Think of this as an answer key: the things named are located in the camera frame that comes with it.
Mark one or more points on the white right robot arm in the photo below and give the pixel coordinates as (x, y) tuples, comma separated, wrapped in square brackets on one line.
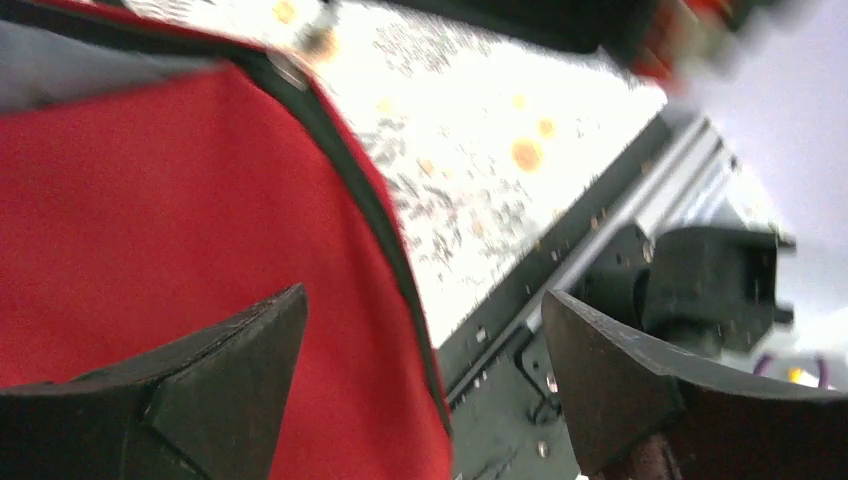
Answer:
[(705, 288)]

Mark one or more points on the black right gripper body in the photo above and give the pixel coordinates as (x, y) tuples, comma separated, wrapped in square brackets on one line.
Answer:
[(650, 38)]

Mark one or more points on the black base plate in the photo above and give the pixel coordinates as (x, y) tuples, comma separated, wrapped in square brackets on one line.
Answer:
[(504, 421)]

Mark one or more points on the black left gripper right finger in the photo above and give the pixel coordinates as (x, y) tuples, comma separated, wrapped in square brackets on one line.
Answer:
[(636, 407)]

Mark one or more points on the red backpack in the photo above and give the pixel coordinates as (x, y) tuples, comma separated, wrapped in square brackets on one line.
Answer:
[(157, 181)]

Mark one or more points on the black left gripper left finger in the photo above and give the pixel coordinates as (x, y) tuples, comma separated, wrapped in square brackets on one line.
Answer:
[(206, 406)]

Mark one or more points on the floral table mat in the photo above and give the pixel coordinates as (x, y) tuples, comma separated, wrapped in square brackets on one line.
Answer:
[(484, 142)]

